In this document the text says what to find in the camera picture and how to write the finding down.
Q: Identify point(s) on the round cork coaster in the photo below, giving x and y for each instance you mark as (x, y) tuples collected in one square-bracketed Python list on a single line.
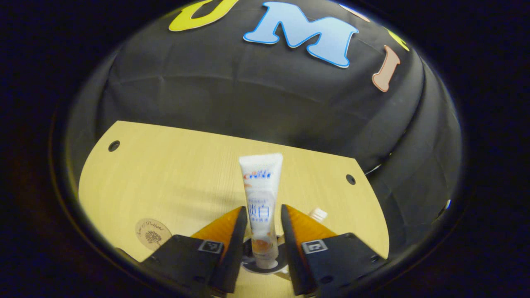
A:
[(153, 234)]

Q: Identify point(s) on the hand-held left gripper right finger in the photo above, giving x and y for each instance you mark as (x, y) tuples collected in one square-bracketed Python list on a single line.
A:
[(290, 256)]

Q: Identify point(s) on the white toothpaste tube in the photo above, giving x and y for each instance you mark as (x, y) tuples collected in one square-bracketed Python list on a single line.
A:
[(261, 194)]

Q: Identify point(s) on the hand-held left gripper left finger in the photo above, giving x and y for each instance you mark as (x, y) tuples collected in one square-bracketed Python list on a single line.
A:
[(237, 248)]

